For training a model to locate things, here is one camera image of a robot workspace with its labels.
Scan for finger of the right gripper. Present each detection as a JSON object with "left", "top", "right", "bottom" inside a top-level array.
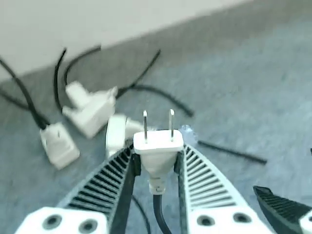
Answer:
[{"left": 253, "top": 185, "right": 312, "bottom": 234}]

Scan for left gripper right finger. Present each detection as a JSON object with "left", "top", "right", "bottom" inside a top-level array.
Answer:
[{"left": 174, "top": 143, "right": 270, "bottom": 234}]

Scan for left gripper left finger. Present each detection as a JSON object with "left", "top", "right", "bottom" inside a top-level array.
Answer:
[{"left": 16, "top": 145, "right": 142, "bottom": 234}]

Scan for white two-prong plug black cord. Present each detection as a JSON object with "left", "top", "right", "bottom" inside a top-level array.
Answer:
[{"left": 133, "top": 109, "right": 185, "bottom": 234}]

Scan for white outlet socket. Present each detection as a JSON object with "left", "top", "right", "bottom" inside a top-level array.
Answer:
[
  {"left": 62, "top": 88, "right": 118, "bottom": 140},
  {"left": 39, "top": 121, "right": 80, "bottom": 171}
]

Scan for black cable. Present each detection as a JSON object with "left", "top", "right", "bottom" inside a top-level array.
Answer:
[
  {"left": 196, "top": 140, "right": 268, "bottom": 164},
  {"left": 116, "top": 49, "right": 161, "bottom": 98},
  {"left": 124, "top": 84, "right": 195, "bottom": 117},
  {"left": 131, "top": 194, "right": 152, "bottom": 234},
  {"left": 53, "top": 48, "right": 67, "bottom": 110},
  {"left": 0, "top": 58, "right": 47, "bottom": 130}
]

